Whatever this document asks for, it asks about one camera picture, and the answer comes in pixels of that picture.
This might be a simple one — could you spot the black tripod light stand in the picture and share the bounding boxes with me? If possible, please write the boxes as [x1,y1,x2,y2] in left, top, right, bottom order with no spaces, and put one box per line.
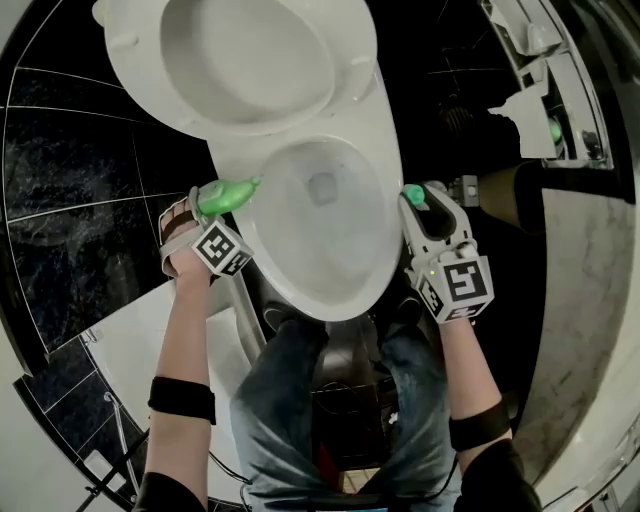
[84,429,152,512]

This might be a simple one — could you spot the person's left forearm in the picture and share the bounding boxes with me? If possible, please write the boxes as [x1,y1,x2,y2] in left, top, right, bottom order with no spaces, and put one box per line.
[142,272,217,512]

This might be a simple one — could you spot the person's black top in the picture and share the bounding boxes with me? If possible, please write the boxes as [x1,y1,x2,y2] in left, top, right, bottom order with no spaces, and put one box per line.
[132,439,544,512]

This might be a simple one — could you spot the person's blue jeans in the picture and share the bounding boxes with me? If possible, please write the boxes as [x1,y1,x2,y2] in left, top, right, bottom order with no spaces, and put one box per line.
[229,319,462,501]

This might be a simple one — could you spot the chrome grab bar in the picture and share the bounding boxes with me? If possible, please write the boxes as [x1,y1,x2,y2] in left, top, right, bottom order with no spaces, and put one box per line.
[103,392,139,504]

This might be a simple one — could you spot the green cleaner bottle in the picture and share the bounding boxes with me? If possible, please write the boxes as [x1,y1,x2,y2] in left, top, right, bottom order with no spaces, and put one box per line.
[198,175,264,219]

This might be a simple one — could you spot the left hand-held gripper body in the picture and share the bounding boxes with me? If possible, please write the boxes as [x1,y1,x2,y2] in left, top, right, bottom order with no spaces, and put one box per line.
[157,187,255,280]

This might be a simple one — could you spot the person's right forearm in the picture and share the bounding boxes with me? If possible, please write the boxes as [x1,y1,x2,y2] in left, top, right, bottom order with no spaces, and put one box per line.
[438,319,509,469]

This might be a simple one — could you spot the beige waste bin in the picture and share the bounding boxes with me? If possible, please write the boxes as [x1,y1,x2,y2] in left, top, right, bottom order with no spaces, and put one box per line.
[492,162,547,237]

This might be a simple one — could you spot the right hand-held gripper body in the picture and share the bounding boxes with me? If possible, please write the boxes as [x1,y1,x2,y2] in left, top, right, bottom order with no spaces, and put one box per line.
[402,239,497,327]

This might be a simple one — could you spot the white bathtub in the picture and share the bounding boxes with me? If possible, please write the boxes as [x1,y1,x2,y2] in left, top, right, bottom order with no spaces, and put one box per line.
[82,284,267,501]

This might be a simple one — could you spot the person's left hand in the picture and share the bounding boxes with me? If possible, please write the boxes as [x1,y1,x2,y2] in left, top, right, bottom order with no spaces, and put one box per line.
[162,200,209,279]

